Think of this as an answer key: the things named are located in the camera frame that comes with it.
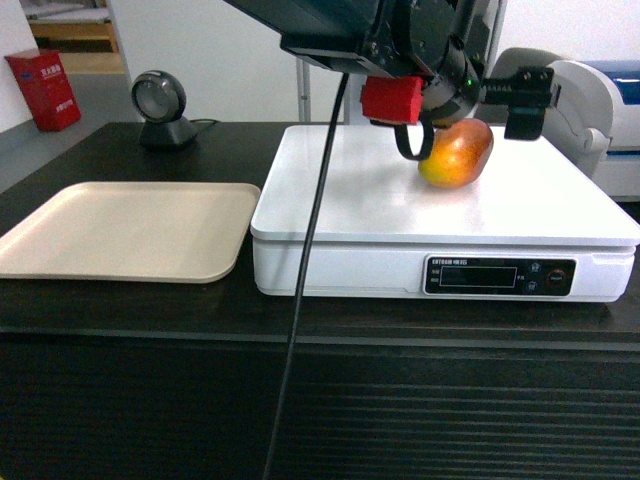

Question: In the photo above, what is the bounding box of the red fire extinguisher box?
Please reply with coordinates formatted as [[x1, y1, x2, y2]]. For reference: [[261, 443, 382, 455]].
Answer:
[[5, 49, 82, 132]]

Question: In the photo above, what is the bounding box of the beige plastic tray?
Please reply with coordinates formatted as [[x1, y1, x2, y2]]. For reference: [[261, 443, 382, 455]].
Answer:
[[1, 182, 260, 284]]

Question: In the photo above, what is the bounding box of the black checkout counter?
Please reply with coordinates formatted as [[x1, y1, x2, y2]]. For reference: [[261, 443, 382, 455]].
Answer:
[[1, 123, 639, 479]]

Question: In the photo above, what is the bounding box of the black hanging cable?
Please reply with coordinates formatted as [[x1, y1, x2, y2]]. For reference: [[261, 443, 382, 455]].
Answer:
[[261, 72, 436, 480]]

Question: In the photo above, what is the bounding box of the white blue label printer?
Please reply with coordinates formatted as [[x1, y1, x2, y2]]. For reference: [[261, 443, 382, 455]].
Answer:
[[543, 60, 639, 202]]

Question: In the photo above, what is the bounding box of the white checkout scale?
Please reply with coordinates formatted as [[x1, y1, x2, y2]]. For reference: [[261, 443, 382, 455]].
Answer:
[[251, 125, 639, 302]]

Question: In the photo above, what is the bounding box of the black round barcode scanner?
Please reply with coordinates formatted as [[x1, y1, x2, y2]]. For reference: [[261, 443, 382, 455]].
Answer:
[[131, 70, 197, 151]]

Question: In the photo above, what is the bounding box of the dark red mango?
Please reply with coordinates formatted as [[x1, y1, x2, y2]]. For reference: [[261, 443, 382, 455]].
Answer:
[[418, 118, 494, 188]]

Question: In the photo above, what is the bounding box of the red wrist camera block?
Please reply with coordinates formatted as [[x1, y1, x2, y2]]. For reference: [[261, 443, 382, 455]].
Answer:
[[360, 76, 425, 125]]

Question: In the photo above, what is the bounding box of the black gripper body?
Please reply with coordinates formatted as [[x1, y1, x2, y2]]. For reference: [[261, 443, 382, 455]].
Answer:
[[419, 42, 560, 140]]

